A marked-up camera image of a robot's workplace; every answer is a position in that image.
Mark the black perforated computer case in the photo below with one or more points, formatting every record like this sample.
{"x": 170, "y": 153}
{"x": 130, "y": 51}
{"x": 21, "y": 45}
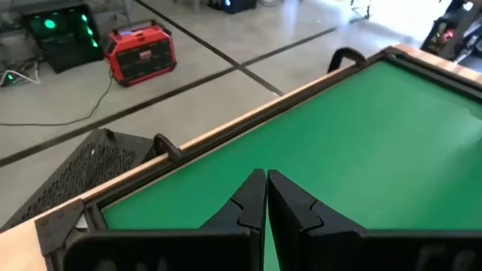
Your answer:
{"x": 75, "y": 177}

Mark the black clamp hook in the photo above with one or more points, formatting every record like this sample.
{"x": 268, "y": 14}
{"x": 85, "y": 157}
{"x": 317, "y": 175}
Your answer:
{"x": 344, "y": 50}
{"x": 165, "y": 145}

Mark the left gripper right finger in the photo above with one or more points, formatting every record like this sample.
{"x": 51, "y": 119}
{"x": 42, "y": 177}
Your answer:
{"x": 357, "y": 252}

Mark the red and black box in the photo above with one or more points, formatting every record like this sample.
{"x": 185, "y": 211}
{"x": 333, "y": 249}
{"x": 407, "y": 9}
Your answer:
{"x": 139, "y": 56}

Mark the black computer with green lights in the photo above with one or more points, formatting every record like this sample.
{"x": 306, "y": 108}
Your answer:
{"x": 64, "y": 49}

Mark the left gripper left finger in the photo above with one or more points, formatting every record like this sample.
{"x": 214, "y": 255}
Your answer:
{"x": 169, "y": 252}

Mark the black equipment cart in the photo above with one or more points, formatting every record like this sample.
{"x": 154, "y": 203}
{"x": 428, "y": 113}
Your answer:
{"x": 452, "y": 34}

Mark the black computer with blue light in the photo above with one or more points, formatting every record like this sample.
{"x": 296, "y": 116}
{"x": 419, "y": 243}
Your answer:
{"x": 237, "y": 5}

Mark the green table mat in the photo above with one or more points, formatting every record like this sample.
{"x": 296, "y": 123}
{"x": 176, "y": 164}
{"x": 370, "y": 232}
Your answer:
{"x": 357, "y": 150}

